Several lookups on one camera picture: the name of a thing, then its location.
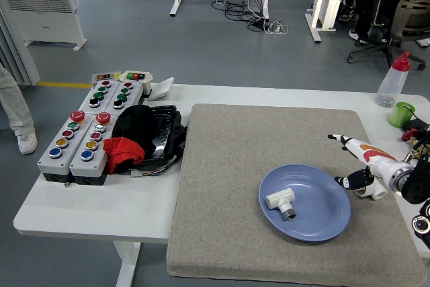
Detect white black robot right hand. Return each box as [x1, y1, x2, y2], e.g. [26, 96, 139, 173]
[327, 134, 404, 192]

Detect white tee pipe threaded end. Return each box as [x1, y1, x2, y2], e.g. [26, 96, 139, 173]
[265, 188, 296, 222]

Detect blue round plate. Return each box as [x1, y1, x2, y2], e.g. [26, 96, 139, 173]
[258, 164, 352, 243]

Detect green tape roll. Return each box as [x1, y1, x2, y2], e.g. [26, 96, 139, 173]
[388, 101, 417, 129]

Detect black power adapter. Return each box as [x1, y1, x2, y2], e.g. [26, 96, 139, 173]
[401, 118, 430, 134]

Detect clear squeeze bottle red cap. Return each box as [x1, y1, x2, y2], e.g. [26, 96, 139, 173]
[375, 51, 411, 109]

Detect grey-brown mat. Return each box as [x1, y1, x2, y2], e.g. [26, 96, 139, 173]
[167, 104, 427, 278]

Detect person seated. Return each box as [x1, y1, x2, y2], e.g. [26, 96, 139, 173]
[338, 0, 426, 41]

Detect grey office chair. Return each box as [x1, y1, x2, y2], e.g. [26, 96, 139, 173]
[346, 0, 430, 71]

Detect black plastic tray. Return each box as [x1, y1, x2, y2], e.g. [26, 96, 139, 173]
[140, 104, 187, 167]

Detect black cloth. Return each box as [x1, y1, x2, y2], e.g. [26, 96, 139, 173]
[112, 104, 159, 153]

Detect grey three-button control box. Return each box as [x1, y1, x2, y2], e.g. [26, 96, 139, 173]
[104, 81, 144, 115]
[79, 80, 122, 115]

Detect red cloth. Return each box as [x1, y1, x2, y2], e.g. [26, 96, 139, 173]
[102, 136, 146, 174]

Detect white table leg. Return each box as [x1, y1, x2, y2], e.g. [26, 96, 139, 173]
[113, 241, 142, 287]

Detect grey five-button control box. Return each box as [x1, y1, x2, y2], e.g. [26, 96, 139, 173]
[69, 112, 117, 186]
[36, 111, 95, 183]

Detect yellow floor tape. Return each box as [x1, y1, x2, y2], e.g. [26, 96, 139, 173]
[36, 81, 92, 89]

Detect white panel heater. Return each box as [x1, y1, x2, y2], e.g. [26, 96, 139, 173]
[5, 0, 87, 52]

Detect person standing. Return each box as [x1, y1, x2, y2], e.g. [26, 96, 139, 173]
[0, 65, 38, 156]

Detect grey folding partition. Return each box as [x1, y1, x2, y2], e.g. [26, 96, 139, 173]
[0, 0, 42, 87]

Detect brass valve red handle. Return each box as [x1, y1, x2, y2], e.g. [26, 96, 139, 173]
[401, 128, 430, 159]

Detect white desk frame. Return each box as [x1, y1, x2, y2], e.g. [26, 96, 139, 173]
[304, 0, 346, 44]

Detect white wall switch panel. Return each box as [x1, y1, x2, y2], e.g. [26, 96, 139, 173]
[147, 77, 175, 102]

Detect wire bundle with white connector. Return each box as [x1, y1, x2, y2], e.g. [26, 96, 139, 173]
[129, 162, 175, 179]

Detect cream switch box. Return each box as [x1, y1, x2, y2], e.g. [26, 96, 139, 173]
[120, 70, 155, 97]

